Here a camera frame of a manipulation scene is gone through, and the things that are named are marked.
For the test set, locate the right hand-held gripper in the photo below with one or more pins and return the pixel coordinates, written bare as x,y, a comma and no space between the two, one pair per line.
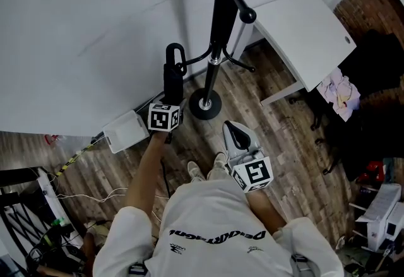
255,173

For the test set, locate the clear plastic bottle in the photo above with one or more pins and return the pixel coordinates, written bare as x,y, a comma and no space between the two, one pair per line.
55,140

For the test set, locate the yellow black striped tape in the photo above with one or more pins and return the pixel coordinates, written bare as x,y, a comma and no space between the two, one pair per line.
71,160

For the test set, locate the black metal shelf frame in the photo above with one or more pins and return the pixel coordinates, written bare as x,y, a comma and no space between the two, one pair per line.
15,174

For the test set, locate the white printed cloth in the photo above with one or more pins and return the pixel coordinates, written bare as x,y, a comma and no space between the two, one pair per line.
341,96

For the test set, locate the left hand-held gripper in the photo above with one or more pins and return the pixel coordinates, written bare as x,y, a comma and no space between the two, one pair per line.
162,118

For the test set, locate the white power strip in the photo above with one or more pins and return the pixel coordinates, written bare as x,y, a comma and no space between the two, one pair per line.
50,193

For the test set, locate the person's left shoe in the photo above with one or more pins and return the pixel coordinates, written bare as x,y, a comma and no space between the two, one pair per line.
195,171

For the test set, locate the person's white printed shirt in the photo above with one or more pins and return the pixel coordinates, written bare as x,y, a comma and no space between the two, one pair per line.
214,206

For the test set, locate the person's right forearm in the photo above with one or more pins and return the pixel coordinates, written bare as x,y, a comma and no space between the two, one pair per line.
265,209

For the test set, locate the person's right shoe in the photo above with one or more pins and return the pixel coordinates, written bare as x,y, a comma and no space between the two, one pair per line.
217,165

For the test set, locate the black metal coat rack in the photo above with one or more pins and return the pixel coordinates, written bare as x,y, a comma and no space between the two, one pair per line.
221,17

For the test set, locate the person's left forearm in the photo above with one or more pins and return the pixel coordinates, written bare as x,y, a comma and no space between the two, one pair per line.
145,174

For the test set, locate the white air purifier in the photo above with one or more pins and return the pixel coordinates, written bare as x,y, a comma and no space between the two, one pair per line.
124,132

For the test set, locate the red box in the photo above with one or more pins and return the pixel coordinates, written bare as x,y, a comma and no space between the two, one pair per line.
375,170

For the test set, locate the person's shoe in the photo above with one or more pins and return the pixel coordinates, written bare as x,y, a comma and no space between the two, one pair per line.
217,165
195,171

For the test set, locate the white table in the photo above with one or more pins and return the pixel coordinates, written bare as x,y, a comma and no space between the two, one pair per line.
300,33

